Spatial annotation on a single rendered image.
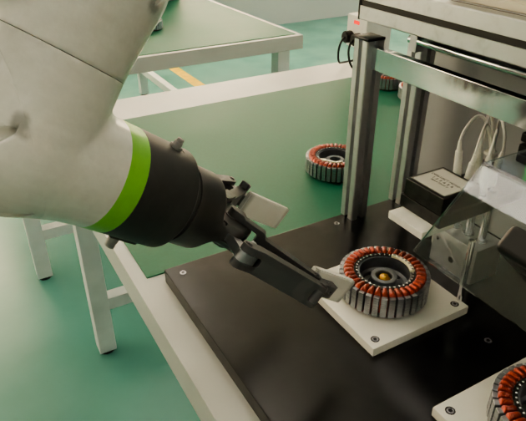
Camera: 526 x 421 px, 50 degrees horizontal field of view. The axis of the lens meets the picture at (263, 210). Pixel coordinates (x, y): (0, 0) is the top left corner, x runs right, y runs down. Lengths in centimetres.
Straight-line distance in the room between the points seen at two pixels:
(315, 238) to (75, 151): 52
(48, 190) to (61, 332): 155
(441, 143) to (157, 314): 52
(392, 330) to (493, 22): 36
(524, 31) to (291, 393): 44
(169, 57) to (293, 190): 101
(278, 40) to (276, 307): 149
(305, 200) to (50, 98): 67
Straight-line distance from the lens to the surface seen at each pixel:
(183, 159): 47
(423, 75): 74
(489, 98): 67
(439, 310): 73
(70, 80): 39
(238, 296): 74
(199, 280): 77
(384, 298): 68
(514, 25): 65
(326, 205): 98
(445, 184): 71
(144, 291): 80
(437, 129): 96
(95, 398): 171
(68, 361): 183
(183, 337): 72
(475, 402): 64
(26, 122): 39
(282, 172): 109
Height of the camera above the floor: 124
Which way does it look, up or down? 30 degrees down
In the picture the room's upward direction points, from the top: straight up
